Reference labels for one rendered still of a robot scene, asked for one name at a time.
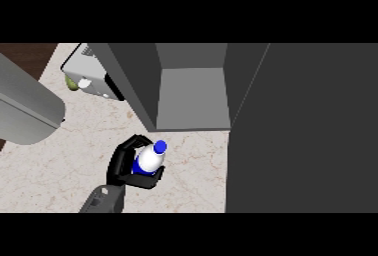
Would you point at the white blue-capped water bottle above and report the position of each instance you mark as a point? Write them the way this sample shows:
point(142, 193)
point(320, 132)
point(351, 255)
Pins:
point(150, 160)

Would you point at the dark grey open cabinet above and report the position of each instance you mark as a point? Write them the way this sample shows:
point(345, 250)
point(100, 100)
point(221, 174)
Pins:
point(193, 96)

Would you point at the pale grey boxy appliance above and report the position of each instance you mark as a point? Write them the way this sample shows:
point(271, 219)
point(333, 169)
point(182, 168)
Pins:
point(86, 71)

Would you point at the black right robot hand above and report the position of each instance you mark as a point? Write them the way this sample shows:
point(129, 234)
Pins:
point(116, 166)

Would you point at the green vegetable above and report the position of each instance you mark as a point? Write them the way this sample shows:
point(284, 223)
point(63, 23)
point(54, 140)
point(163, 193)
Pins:
point(72, 84)

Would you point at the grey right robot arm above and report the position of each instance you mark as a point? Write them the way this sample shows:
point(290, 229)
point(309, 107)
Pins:
point(103, 200)

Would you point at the dark grey cabinet door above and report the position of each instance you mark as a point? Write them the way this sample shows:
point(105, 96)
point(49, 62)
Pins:
point(305, 133)

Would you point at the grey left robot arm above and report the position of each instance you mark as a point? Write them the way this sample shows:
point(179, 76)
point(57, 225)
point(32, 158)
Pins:
point(24, 110)

